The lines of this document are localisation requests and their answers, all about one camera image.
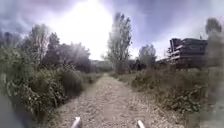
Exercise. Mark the tall poplar tree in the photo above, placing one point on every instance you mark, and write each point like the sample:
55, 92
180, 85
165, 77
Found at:
119, 43

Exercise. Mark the small round tree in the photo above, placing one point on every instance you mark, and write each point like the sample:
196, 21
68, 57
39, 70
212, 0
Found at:
147, 55

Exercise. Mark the gravel dirt path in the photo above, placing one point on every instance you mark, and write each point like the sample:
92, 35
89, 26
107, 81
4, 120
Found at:
106, 100

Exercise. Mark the group of trees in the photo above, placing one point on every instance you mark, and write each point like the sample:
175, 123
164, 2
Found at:
50, 48

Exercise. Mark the wild grass and weeds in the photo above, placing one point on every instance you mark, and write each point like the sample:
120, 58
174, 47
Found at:
173, 86

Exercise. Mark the robot's own part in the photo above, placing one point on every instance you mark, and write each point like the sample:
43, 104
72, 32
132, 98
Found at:
77, 123
141, 124

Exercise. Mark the green bushes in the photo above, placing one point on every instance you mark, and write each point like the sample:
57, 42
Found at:
40, 83

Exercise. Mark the multi-storey building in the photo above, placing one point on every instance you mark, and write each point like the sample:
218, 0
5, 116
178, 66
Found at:
188, 50

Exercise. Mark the tree beside building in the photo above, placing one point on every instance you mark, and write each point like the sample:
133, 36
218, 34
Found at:
215, 36

